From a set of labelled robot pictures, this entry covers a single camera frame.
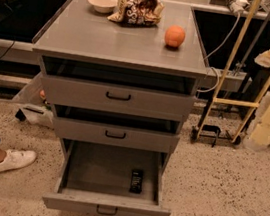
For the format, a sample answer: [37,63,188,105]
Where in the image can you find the grey drawer cabinet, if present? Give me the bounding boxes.
[16,0,218,177]

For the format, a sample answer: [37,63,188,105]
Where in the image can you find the yellow hand truck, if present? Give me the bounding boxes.
[190,0,270,146]

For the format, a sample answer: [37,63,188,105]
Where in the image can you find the grey top drawer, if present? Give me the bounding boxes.
[40,75,194,122]

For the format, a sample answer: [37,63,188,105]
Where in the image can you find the black rxbar chocolate bar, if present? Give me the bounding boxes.
[130,169,144,194]

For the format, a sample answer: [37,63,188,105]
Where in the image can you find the orange fruit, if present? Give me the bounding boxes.
[164,25,186,48]

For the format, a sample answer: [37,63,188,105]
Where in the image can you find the white sneaker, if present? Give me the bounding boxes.
[0,149,37,173]

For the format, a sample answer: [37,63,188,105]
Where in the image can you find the grey middle drawer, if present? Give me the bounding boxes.
[53,117,179,154]

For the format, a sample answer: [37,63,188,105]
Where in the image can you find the brown chip bag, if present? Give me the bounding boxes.
[108,0,164,27]

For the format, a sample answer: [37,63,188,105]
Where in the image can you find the white power adapter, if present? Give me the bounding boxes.
[229,0,249,15]

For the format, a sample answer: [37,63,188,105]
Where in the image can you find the clear plastic bag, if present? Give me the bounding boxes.
[12,73,53,129]

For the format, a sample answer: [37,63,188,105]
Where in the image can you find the grey drawer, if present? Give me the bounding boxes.
[43,141,171,216]
[40,75,194,122]
[53,117,179,154]

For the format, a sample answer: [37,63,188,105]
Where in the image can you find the grey bottom drawer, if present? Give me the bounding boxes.
[43,141,171,216]

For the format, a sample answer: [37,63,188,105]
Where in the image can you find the white cable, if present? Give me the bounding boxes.
[196,8,242,98]

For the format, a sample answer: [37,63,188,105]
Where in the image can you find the white bowl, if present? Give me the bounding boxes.
[87,0,118,14]

